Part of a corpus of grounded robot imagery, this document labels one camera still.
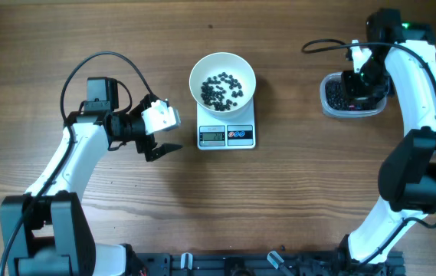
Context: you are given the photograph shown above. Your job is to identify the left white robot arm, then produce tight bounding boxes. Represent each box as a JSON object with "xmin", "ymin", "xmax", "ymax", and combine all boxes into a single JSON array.
[{"xmin": 0, "ymin": 77, "xmax": 181, "ymax": 275}]

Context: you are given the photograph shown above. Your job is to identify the white digital kitchen scale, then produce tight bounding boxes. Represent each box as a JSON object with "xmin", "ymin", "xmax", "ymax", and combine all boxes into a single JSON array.
[{"xmin": 197, "ymin": 100, "xmax": 257, "ymax": 150}]

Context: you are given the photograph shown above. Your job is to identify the black beans in container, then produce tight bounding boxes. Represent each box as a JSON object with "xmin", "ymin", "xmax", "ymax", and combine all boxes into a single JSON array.
[{"xmin": 325, "ymin": 80, "xmax": 377, "ymax": 111}]

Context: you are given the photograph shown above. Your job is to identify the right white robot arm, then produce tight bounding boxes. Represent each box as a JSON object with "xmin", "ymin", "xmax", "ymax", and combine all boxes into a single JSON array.
[{"xmin": 340, "ymin": 8, "xmax": 436, "ymax": 272}]

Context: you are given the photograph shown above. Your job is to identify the white paper bowl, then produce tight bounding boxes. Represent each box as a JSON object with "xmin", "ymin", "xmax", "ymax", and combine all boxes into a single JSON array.
[{"xmin": 188, "ymin": 52, "xmax": 257, "ymax": 117}]

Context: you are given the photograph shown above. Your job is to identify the clear plastic bean container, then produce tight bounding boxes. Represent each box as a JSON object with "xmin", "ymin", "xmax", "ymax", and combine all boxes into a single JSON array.
[{"xmin": 320, "ymin": 72, "xmax": 387, "ymax": 119}]

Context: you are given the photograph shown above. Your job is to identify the black beans in bowl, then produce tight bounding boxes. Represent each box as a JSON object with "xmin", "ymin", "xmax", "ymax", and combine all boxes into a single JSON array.
[{"xmin": 199, "ymin": 71, "xmax": 244, "ymax": 112}]

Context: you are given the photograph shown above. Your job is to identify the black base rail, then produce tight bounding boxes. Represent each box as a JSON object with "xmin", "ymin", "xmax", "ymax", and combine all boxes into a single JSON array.
[{"xmin": 64, "ymin": 251, "xmax": 405, "ymax": 276}]

